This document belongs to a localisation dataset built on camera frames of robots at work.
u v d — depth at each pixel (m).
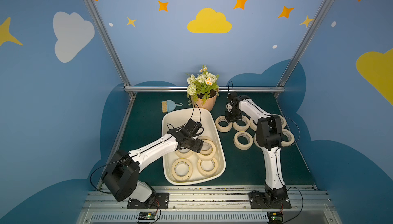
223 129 0.98
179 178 0.79
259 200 0.74
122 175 0.42
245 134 0.96
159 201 0.74
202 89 0.88
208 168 0.84
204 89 0.88
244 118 0.93
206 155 0.84
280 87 1.16
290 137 0.96
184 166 0.85
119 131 1.05
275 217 0.73
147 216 0.72
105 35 0.86
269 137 0.61
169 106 1.15
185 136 0.62
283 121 1.04
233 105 0.81
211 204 0.74
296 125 0.93
